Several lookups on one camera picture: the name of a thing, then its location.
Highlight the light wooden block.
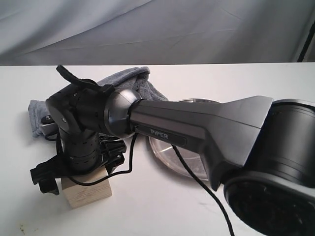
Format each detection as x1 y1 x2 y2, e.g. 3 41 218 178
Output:
61 167 112 209

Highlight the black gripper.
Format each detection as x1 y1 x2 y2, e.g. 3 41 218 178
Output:
30 130 126 195

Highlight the grey backdrop cloth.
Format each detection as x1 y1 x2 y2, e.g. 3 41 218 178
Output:
0 0 315 65

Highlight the grey-blue fleece towel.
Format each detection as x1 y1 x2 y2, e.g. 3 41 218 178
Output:
28 66 168 138

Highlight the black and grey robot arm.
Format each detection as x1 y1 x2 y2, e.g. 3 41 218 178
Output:
30 65 315 236

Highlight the round stainless steel plate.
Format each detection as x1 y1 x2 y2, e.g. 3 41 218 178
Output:
147 98 215 181

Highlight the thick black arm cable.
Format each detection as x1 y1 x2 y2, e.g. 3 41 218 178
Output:
172 145 236 236

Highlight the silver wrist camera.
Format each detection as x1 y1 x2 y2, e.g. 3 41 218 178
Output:
40 115 58 136

